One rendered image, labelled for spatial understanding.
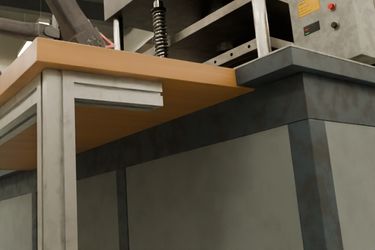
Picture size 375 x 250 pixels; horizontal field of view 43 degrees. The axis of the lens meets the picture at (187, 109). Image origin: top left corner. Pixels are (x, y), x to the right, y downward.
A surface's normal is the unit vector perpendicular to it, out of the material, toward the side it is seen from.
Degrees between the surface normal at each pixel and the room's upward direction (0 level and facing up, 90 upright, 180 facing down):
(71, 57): 90
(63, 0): 91
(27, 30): 93
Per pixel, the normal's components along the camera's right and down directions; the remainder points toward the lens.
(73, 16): 0.47, -0.34
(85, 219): -0.78, -0.09
